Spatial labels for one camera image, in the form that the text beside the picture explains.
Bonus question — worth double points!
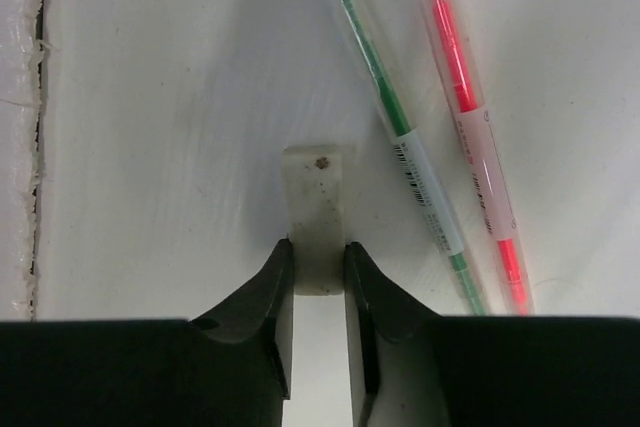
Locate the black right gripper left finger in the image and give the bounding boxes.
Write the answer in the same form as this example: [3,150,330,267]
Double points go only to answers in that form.
[1,239,294,426]

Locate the red thin pen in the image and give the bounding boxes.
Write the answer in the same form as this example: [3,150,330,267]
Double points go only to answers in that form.
[425,0,534,315]

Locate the grey rectangular eraser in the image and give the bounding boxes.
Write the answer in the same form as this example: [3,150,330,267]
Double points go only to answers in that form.
[281,145,346,296]

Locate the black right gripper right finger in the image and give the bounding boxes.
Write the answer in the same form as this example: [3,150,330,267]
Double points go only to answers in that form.
[344,242,639,426]

